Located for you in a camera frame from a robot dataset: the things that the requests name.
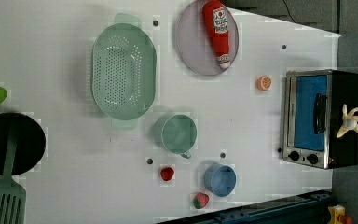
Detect blue metal frame rail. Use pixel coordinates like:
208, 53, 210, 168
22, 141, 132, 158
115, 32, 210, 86
159, 190, 337, 224

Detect red toy strawberry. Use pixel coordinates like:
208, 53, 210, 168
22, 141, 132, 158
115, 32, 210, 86
160, 167, 174, 181

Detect green plastic colander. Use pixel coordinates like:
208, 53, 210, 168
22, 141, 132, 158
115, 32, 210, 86
91, 13, 157, 130

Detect yellow red toy block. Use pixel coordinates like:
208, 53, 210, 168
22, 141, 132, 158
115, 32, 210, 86
327, 205, 353, 224

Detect black frying pan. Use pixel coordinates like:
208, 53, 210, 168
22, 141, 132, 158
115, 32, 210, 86
0, 113, 47, 175

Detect green slotted spatula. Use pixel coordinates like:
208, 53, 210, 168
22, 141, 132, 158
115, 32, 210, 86
0, 121, 26, 224

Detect red plush ketchup bottle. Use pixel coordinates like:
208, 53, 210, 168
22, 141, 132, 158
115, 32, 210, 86
202, 0, 231, 69

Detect orange slice toy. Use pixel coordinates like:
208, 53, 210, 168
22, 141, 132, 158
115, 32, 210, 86
256, 76, 272, 91

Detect blue cup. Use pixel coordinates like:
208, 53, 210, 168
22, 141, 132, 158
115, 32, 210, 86
204, 163, 237, 197

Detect black toaster oven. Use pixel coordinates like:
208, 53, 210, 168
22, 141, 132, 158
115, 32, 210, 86
282, 70, 358, 169

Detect pink green toy strawberry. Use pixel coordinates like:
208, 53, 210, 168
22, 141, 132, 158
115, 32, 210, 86
193, 192, 209, 209

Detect peeled toy banana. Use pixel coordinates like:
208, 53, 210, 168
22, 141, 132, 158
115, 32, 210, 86
336, 104, 358, 138

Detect green mug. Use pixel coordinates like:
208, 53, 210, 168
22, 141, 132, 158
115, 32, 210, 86
153, 114, 198, 159

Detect grey round plate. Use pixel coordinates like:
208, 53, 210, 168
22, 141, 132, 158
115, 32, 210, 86
175, 0, 227, 76

